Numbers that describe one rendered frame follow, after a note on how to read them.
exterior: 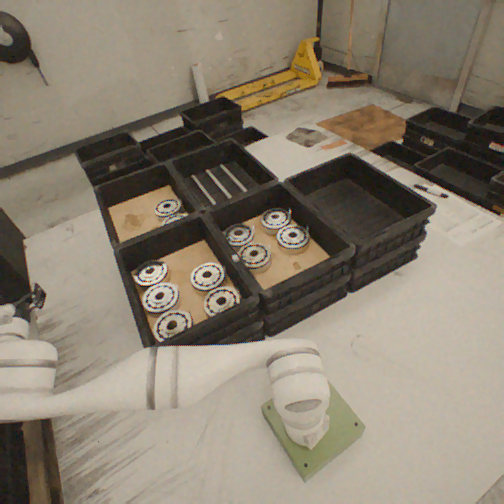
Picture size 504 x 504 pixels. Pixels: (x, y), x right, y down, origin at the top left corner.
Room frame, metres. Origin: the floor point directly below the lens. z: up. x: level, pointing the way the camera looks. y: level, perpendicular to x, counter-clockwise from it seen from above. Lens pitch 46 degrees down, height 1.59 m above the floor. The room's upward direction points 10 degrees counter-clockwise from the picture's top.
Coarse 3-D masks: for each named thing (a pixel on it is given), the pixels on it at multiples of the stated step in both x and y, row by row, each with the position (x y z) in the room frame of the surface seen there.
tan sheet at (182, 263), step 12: (204, 240) 0.84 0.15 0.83; (180, 252) 0.80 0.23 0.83; (192, 252) 0.79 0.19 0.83; (204, 252) 0.78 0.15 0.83; (168, 264) 0.75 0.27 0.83; (180, 264) 0.74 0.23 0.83; (192, 264) 0.73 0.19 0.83; (132, 276) 0.73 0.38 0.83; (180, 276) 0.69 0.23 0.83; (180, 288) 0.64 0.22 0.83; (192, 288) 0.64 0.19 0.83; (192, 300) 0.59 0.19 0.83; (192, 312) 0.55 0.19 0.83; (204, 312) 0.54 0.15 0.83
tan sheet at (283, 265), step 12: (252, 228) 0.86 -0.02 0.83; (264, 240) 0.79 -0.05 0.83; (276, 240) 0.78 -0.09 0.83; (312, 240) 0.75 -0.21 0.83; (276, 252) 0.72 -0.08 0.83; (312, 252) 0.70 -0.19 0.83; (324, 252) 0.69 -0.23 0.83; (276, 264) 0.67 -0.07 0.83; (288, 264) 0.67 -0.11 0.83; (300, 264) 0.66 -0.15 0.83; (312, 264) 0.65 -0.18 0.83; (264, 276) 0.63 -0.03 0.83; (276, 276) 0.63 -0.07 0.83; (288, 276) 0.62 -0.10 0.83; (264, 288) 0.59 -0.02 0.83
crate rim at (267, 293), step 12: (252, 192) 0.92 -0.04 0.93; (288, 192) 0.90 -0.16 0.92; (228, 204) 0.88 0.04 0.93; (216, 228) 0.77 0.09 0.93; (348, 240) 0.63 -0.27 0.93; (348, 252) 0.59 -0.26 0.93; (240, 264) 0.61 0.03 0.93; (324, 264) 0.56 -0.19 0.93; (252, 276) 0.56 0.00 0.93; (300, 276) 0.53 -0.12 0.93; (312, 276) 0.54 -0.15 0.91; (276, 288) 0.51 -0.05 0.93; (288, 288) 0.52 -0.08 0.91
